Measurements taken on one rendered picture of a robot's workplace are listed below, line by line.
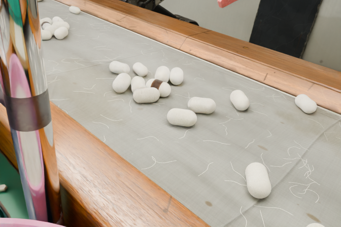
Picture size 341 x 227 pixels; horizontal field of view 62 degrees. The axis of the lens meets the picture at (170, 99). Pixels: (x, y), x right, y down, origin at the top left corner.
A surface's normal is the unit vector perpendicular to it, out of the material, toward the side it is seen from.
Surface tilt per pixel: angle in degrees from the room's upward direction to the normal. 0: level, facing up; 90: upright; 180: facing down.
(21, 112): 90
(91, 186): 0
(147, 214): 0
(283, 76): 45
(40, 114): 90
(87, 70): 0
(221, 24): 90
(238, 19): 89
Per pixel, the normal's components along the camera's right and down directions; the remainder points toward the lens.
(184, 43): -0.40, -0.40
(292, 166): 0.11, -0.87
